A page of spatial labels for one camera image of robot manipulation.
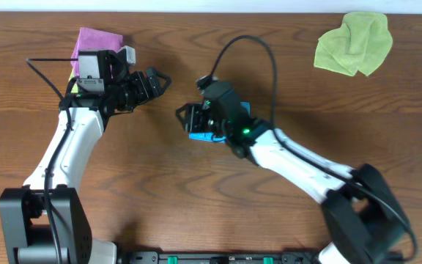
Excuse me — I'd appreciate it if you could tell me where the blue microfiber cloth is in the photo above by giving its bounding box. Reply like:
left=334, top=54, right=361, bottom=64
left=188, top=101, right=251, bottom=144

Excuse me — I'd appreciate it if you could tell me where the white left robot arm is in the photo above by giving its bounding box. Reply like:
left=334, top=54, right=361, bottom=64
left=0, top=46, right=171, bottom=263

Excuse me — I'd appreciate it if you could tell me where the folded green cloth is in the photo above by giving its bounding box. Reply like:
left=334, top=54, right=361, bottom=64
left=67, top=70, right=78, bottom=93

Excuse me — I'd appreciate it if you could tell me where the folded purple cloth top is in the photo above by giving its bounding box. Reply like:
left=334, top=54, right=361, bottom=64
left=71, top=27, right=124, bottom=59

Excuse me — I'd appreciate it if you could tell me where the crumpled green microfiber cloth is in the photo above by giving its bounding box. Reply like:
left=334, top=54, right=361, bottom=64
left=314, top=12, right=393, bottom=76

